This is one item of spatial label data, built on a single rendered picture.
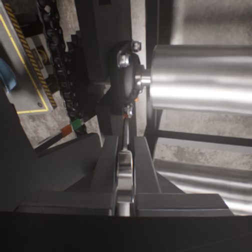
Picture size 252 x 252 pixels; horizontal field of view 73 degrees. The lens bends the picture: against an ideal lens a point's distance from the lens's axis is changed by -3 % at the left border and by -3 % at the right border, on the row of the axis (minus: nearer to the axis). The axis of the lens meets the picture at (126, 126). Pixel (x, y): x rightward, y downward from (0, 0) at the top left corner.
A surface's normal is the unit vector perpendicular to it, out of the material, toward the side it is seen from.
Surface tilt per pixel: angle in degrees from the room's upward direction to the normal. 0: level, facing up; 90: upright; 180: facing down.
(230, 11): 0
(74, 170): 90
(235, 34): 0
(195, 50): 70
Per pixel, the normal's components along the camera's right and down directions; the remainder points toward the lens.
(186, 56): -0.19, -0.40
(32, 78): -0.25, 0.58
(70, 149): 0.96, 0.09
